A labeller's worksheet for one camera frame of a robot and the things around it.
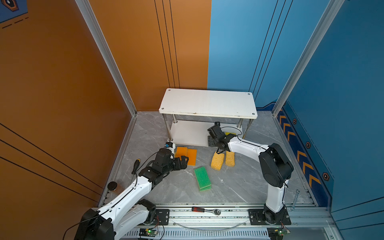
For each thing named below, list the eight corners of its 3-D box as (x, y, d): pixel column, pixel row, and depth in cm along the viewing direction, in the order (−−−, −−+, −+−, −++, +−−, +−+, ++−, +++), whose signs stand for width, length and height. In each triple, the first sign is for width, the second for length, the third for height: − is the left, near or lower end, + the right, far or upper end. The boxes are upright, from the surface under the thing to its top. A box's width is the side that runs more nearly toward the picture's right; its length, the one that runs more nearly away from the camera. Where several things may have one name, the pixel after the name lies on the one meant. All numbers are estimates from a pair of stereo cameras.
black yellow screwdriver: (131, 179, 88) (129, 177, 86) (138, 160, 96) (136, 158, 94) (134, 179, 88) (132, 177, 86) (141, 160, 96) (139, 158, 94)
